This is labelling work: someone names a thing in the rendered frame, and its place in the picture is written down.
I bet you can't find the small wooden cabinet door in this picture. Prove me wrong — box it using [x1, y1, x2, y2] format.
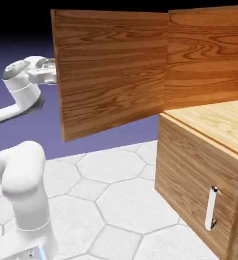
[154, 113, 238, 260]

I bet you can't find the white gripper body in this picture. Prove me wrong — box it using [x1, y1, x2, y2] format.
[27, 67, 58, 86]

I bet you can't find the curved silver door handle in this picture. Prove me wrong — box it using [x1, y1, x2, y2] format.
[204, 185, 222, 232]

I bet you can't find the large wooden cabinet door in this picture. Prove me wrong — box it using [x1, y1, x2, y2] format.
[50, 9, 170, 143]

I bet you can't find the light wood cabinet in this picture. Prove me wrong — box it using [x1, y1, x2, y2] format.
[154, 5, 238, 260]

